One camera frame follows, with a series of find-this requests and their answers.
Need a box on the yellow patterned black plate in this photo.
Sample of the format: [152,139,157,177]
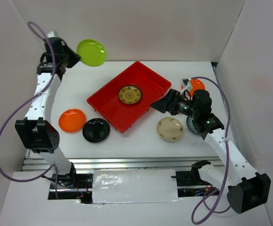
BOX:
[118,85,142,105]

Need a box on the purple cable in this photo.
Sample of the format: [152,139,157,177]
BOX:
[0,21,59,198]
[180,76,232,225]

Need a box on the white taped cover panel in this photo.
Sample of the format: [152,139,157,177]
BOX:
[92,169,179,204]

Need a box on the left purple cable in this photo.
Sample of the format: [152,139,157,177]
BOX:
[0,21,59,198]

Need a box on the blue patterned plate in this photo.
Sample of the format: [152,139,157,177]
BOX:
[186,116,203,135]

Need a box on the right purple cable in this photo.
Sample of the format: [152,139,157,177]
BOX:
[180,76,232,225]

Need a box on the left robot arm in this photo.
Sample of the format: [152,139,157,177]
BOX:
[15,31,80,188]

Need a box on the aluminium rail frame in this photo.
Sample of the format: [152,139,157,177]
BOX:
[20,61,248,174]

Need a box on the red plastic bin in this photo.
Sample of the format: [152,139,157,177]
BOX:
[87,61,172,133]

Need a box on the orange plate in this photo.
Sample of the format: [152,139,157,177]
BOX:
[58,109,86,133]
[180,78,206,96]

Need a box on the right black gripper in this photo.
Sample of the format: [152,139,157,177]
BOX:
[150,88,199,119]

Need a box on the cream floral plate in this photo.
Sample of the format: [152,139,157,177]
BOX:
[157,117,185,143]

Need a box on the green plate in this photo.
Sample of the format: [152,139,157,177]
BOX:
[76,39,107,67]

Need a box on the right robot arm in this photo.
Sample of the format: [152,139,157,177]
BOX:
[150,89,271,214]

